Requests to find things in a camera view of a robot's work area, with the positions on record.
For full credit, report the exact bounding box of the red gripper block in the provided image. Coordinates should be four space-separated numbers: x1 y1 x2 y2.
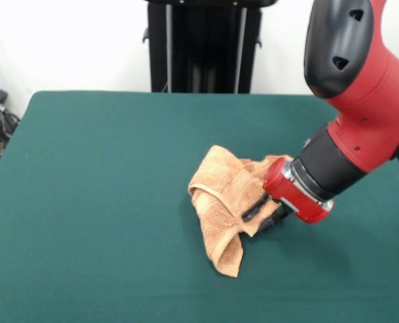
241 157 334 235

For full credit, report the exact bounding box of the orange terry towel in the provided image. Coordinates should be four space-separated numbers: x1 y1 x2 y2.
188 145 294 279

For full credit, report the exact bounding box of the dark green table cloth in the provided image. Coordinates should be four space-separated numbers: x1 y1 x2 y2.
0 90 399 323

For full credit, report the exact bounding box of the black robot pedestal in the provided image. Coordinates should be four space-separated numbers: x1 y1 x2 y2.
141 0 277 94

